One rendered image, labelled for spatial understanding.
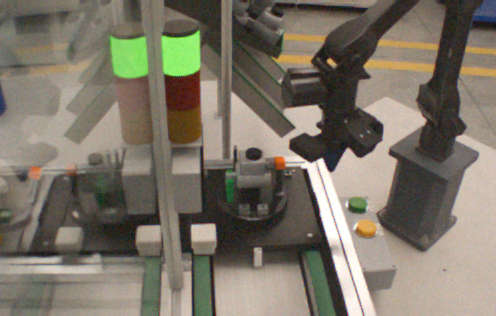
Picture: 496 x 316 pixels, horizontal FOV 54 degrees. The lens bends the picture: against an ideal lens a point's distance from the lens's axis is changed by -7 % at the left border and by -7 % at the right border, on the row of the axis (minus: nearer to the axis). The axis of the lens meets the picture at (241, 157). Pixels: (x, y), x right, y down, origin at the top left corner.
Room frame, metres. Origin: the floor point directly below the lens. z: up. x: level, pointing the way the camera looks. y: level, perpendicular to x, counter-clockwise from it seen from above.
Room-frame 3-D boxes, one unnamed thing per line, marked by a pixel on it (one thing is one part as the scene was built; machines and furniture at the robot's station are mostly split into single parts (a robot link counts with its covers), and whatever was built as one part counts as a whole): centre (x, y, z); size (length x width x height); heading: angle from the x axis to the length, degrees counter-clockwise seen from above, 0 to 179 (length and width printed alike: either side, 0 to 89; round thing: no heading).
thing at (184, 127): (0.59, 0.08, 1.28); 0.05 x 0.05 x 0.05
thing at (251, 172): (0.79, -0.01, 1.06); 0.08 x 0.04 x 0.07; 95
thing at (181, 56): (0.59, 0.08, 1.38); 0.05 x 0.05 x 0.05
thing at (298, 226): (0.79, -0.02, 0.96); 0.24 x 0.24 x 0.02; 5
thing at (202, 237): (0.68, 0.07, 0.97); 0.05 x 0.05 x 0.04; 5
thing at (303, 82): (0.78, -0.13, 1.26); 0.12 x 0.08 x 0.11; 105
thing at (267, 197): (0.79, -0.02, 0.98); 0.14 x 0.14 x 0.02
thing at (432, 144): (0.86, -0.40, 1.09); 0.07 x 0.07 x 0.06; 42
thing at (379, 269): (0.72, -0.24, 0.93); 0.21 x 0.07 x 0.06; 5
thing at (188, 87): (0.59, 0.08, 1.33); 0.05 x 0.05 x 0.05
